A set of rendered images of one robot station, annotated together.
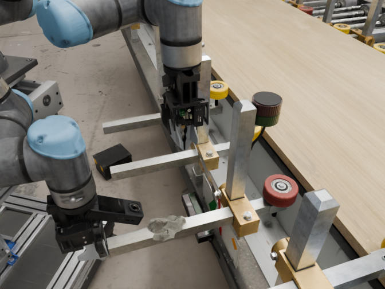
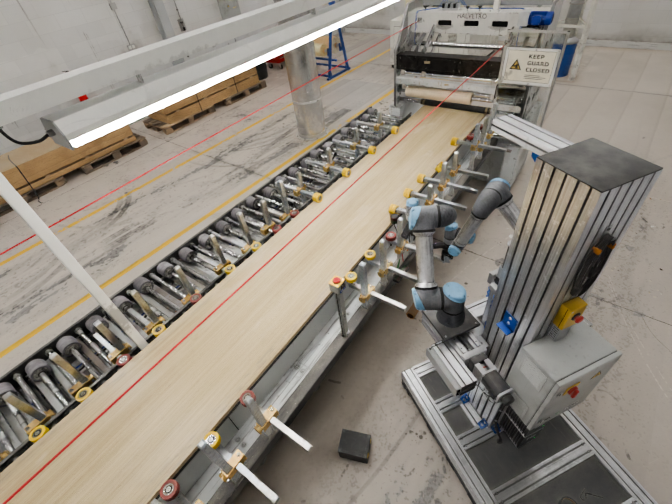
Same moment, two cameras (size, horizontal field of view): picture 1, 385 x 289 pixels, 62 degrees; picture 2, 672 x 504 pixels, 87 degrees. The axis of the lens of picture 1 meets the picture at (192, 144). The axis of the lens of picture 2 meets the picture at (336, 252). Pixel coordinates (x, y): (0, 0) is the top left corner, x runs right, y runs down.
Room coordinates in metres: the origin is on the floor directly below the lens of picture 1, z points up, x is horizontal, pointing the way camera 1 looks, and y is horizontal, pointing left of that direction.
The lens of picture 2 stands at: (1.93, 1.29, 2.70)
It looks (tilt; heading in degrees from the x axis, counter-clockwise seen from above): 43 degrees down; 239
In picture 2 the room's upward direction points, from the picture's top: 9 degrees counter-clockwise
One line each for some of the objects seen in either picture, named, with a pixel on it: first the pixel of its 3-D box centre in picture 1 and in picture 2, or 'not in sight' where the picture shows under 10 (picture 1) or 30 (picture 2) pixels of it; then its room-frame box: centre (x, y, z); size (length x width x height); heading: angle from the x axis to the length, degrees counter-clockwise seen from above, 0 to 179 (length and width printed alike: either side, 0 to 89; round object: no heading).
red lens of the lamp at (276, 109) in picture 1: (266, 103); not in sight; (0.55, -0.15, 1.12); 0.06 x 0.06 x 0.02
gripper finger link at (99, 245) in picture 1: (98, 241); not in sight; (0.38, 0.19, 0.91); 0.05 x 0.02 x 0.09; 18
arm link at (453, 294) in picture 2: not in sight; (452, 297); (0.87, 0.62, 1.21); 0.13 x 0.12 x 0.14; 142
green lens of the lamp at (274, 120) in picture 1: (264, 113); not in sight; (0.55, -0.15, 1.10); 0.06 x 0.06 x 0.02
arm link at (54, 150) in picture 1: (59, 153); (451, 230); (0.39, 0.21, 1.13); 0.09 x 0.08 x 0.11; 105
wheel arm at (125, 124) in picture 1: (164, 118); (376, 296); (0.95, 0.10, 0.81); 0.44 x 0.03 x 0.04; 108
